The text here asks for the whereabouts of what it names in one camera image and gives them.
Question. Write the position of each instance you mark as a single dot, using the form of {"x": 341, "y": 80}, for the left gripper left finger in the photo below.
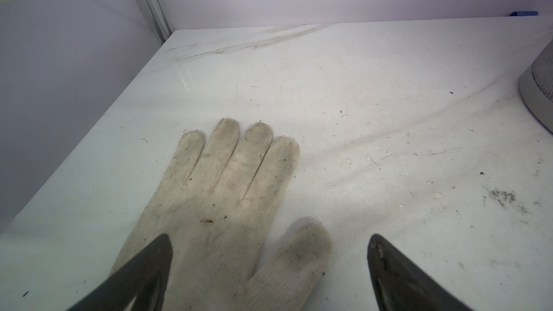
{"x": 140, "y": 284}

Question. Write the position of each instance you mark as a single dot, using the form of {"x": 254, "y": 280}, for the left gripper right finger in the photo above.
{"x": 399, "y": 284}

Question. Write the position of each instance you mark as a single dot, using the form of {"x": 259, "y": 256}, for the grey mesh waste bin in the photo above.
{"x": 535, "y": 87}

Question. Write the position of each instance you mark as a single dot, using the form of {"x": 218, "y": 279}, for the white cotton work glove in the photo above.
{"x": 216, "y": 202}

